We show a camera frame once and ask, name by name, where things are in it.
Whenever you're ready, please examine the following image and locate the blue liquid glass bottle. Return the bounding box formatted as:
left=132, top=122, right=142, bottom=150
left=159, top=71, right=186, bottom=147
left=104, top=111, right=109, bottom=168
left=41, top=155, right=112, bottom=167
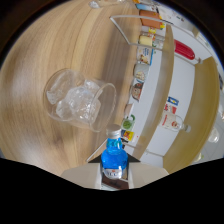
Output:
left=99, top=123, right=130, bottom=191

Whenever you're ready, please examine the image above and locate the green mug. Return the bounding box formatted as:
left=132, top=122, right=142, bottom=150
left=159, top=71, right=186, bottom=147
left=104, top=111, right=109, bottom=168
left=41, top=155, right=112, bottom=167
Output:
left=121, top=114, right=136, bottom=132

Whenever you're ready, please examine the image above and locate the clear bottle red label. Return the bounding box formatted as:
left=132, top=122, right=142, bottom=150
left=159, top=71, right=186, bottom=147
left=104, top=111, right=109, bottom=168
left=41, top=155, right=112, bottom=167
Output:
left=159, top=111, right=192, bottom=133

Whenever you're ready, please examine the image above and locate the two-tier wooden shelf rack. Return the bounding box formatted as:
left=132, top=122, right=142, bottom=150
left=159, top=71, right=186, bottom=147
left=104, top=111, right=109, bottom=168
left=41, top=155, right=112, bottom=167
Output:
left=109, top=13, right=224, bottom=174

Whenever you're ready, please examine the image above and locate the clear glass with ice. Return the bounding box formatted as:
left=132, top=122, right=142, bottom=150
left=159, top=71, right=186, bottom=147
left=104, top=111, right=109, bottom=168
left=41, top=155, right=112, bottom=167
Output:
left=43, top=68, right=118, bottom=133

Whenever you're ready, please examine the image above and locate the brown character mug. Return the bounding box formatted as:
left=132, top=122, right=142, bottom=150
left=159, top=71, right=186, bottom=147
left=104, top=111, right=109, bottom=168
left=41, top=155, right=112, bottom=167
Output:
left=130, top=82, right=145, bottom=102

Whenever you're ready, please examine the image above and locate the white patterned mug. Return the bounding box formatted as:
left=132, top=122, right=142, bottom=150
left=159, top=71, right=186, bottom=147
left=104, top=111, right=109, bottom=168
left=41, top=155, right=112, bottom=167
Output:
left=133, top=63, right=150, bottom=83

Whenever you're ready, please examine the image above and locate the white mug blue rim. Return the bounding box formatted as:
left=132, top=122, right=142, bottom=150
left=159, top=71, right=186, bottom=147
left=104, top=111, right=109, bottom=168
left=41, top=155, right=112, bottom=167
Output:
left=136, top=46, right=154, bottom=66

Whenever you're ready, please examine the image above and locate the yellow mug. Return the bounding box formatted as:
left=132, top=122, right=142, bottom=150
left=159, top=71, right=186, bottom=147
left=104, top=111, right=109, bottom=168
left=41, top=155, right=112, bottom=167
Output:
left=138, top=34, right=154, bottom=48

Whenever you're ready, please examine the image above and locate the red wall poster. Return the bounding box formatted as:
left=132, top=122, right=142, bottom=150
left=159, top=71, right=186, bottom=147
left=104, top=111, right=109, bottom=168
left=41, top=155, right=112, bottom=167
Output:
left=164, top=103, right=177, bottom=114

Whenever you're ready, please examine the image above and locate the blue wall poster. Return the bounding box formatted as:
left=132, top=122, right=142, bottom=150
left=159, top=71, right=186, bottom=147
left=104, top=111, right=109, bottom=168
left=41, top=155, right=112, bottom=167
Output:
left=167, top=96, right=180, bottom=107

